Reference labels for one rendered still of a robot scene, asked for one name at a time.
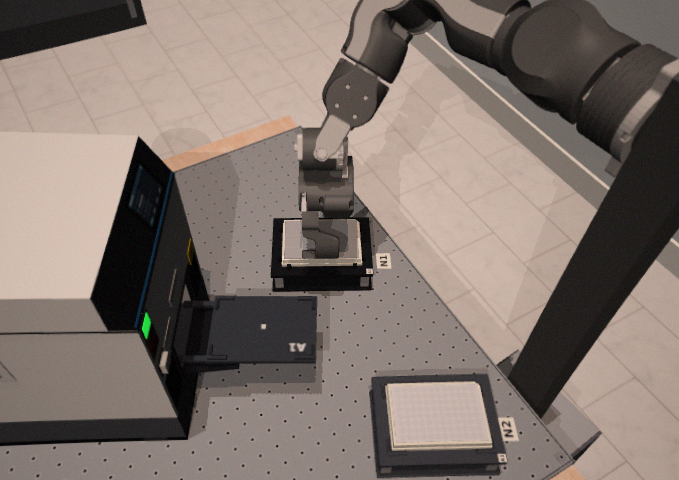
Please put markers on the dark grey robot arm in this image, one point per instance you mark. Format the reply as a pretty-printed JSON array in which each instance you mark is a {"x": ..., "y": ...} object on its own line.
[{"x": 553, "y": 53}]

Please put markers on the cream label with black lettering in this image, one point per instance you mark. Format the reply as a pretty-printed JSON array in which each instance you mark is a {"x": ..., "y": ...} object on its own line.
[
  {"x": 508, "y": 429},
  {"x": 383, "y": 260}
]

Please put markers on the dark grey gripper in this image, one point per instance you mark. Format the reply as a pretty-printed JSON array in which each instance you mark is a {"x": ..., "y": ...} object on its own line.
[{"x": 332, "y": 193}]

